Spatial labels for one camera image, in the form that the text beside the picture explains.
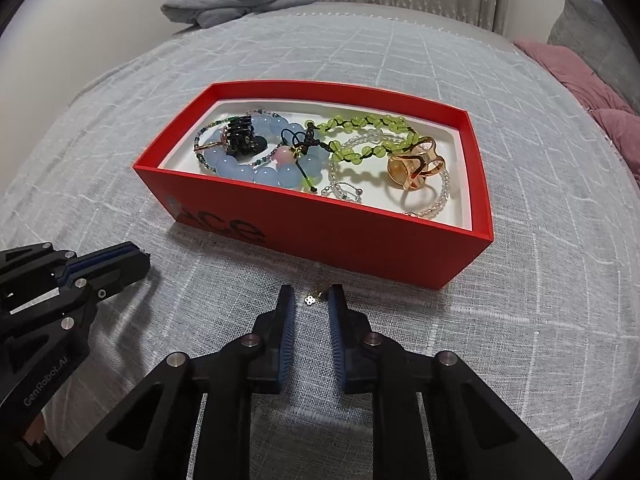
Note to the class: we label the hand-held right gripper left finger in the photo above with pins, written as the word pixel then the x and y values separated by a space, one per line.
pixel 286 350

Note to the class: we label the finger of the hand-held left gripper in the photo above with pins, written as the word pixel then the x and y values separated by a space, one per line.
pixel 95 257
pixel 117 272

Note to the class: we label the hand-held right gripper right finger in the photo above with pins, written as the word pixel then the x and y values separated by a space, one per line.
pixel 337 350

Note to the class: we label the red cardboard box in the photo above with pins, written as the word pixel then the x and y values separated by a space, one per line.
pixel 325 240

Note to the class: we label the grey checked bedspread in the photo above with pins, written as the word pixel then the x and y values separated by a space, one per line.
pixel 525 310

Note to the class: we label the gold rings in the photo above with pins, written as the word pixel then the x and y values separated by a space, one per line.
pixel 415 165

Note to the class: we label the pink quilted cushion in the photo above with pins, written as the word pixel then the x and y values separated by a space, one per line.
pixel 590 90

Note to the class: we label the grey pillow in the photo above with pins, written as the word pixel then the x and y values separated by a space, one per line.
pixel 595 30

